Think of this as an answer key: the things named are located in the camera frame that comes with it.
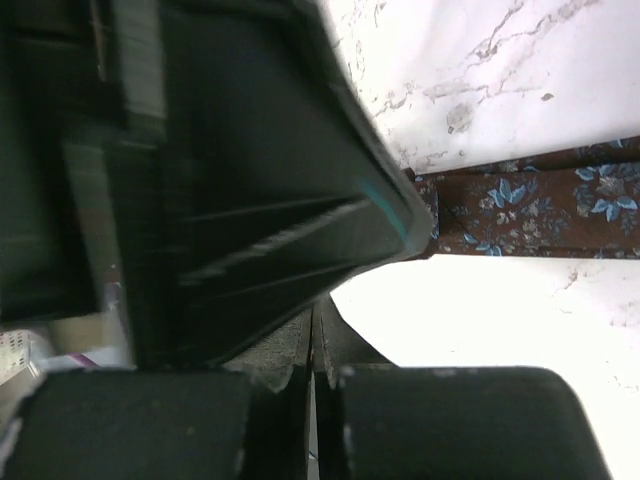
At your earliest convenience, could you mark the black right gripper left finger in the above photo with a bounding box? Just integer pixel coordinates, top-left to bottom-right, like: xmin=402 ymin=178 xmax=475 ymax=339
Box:
xmin=224 ymin=308 xmax=312 ymax=390

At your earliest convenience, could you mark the brown floral necktie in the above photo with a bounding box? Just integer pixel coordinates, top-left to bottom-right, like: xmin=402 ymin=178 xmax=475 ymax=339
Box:
xmin=405 ymin=137 xmax=639 ymax=260

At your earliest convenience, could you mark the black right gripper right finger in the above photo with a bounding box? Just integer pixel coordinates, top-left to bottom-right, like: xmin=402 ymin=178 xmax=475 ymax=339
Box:
xmin=313 ymin=295 xmax=392 ymax=388

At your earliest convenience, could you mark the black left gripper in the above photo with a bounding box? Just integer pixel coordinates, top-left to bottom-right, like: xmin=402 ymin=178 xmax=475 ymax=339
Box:
xmin=1 ymin=1 xmax=167 ymax=368

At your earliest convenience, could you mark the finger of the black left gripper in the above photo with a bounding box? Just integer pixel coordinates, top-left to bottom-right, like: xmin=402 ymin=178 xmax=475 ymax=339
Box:
xmin=160 ymin=1 xmax=435 ymax=364

